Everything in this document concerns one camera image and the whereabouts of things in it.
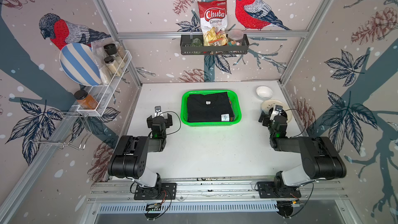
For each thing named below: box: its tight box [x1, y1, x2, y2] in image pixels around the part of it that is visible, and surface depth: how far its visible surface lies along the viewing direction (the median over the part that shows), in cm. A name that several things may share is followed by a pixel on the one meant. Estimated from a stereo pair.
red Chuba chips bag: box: [197, 0, 229, 47], surface depth 83 cm
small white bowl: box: [256, 85, 274, 100], surface depth 112 cm
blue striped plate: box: [59, 43, 102, 87], surface depth 68 cm
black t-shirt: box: [186, 91, 235, 123], surface depth 104 cm
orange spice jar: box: [74, 90, 99, 110], surface depth 64 cm
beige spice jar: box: [103, 56, 122, 77], surface depth 78 cm
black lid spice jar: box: [103, 43, 126, 69], surface depth 82 cm
